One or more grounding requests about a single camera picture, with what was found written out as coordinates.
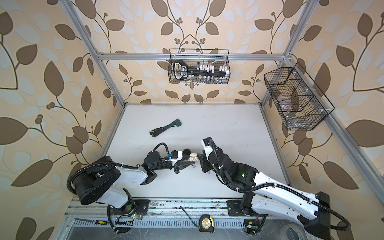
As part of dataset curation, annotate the black round charging case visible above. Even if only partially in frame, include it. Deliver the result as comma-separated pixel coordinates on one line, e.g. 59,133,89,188
183,149,191,157

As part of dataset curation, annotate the cream earbud charging case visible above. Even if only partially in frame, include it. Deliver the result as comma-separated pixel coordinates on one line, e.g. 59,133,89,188
189,153,199,162

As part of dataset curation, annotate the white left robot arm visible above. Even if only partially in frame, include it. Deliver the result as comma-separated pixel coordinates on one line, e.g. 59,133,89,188
67,143,203,209

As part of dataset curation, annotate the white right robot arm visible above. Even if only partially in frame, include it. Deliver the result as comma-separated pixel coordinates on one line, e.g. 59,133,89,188
200,137,351,240

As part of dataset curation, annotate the green black rivet tool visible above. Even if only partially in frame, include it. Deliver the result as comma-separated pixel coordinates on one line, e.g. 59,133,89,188
151,119,182,138

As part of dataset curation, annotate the black yellow screwdriver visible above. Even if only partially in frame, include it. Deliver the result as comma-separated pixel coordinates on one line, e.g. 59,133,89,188
150,127,164,135

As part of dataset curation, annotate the yellow black tape measure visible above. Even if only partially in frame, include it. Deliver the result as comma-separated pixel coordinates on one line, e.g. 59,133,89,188
199,214,215,233

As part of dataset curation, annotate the black socket set holder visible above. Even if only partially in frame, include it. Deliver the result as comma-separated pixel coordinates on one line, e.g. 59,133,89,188
169,60,231,82

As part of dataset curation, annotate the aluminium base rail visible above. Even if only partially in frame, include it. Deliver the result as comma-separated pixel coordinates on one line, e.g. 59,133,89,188
64,197,313,232

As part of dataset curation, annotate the black wire basket with tools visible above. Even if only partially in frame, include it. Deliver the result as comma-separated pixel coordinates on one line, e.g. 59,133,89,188
168,48,231,85

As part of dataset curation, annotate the aluminium frame post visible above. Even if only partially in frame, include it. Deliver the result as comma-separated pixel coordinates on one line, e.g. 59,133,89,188
59,0,126,108

